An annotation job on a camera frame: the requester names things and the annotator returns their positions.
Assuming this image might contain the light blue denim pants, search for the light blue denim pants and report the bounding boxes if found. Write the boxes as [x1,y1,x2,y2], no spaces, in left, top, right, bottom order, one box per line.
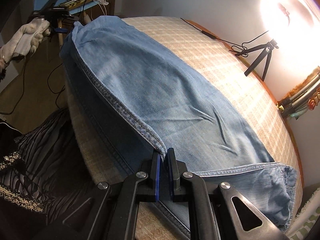
[60,16,297,233]

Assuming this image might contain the striped dark clothing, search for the striped dark clothing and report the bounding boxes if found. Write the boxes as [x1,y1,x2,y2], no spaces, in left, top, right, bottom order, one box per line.
[1,108,94,224]

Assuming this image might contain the left hand in white glove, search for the left hand in white glove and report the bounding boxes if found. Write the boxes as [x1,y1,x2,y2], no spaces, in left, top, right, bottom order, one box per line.
[1,18,50,71]

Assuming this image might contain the beige plaid bed sheet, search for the beige plaid bed sheet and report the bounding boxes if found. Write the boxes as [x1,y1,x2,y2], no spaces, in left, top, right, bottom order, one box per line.
[67,16,304,240]

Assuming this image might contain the green white patterned pillow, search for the green white patterned pillow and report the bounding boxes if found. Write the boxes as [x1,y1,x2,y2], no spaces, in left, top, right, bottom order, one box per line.
[286,187,319,239]

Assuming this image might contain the folded tripod with colourful cloth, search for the folded tripod with colourful cloth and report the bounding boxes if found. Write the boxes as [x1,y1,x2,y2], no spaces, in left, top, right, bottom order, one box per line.
[277,66,319,119]

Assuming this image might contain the black power cable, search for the black power cable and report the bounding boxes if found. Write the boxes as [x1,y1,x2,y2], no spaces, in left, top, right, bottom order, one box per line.
[180,17,270,55]

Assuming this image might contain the bright ring light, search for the bright ring light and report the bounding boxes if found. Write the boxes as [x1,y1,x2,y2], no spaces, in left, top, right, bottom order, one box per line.
[259,0,319,78]

